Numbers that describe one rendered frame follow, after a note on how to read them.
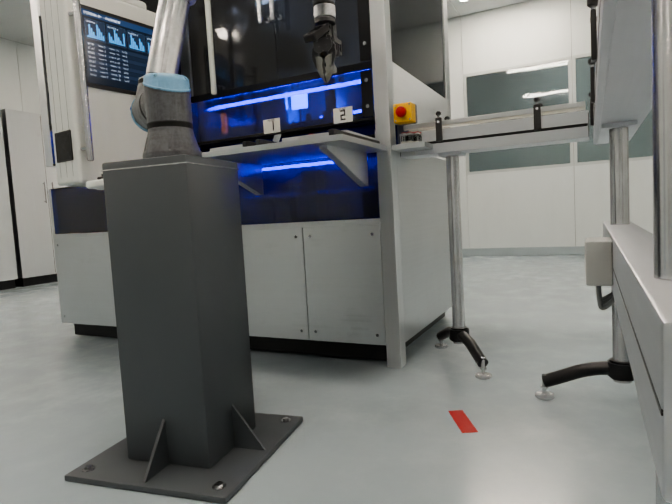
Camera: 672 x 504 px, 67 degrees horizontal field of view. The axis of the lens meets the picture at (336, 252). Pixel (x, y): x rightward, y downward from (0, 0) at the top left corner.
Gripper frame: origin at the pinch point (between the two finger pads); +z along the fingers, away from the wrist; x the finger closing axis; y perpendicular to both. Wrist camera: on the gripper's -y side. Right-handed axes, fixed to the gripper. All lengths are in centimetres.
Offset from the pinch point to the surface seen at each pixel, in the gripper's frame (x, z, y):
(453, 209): -32, 48, 42
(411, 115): -21.4, 11.5, 27.2
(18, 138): 497, -59, 204
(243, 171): 48, 27, 14
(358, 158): -2.4, 26.2, 19.1
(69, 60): 93, -16, -28
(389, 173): -11.4, 32.2, 27.7
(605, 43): -83, 25, -77
